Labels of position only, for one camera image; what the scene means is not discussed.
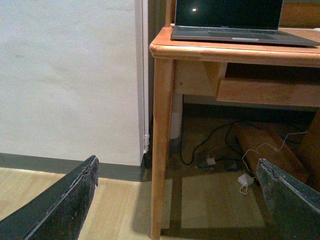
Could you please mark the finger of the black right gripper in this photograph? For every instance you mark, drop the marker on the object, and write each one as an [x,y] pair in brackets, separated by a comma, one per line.
[59,212]
[294,206]

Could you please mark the wooden keyboard tray drawer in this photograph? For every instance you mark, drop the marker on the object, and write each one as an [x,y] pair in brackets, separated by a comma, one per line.
[275,85]

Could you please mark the white power adapter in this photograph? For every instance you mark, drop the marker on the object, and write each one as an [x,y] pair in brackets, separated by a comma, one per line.
[245,180]

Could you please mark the wooden rolling computer stand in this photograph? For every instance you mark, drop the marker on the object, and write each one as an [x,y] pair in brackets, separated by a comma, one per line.
[267,144]

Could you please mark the white plug on floor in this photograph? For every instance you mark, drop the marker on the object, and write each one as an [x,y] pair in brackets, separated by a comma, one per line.
[210,161]

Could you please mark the white pipe under desk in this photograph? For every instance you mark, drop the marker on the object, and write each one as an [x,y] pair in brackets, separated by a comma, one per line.
[176,116]

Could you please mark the wooden desk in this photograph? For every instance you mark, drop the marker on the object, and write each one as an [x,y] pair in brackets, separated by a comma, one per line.
[194,69]

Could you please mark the grey laptop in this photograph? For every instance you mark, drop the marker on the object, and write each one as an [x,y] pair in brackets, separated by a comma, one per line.
[241,21]

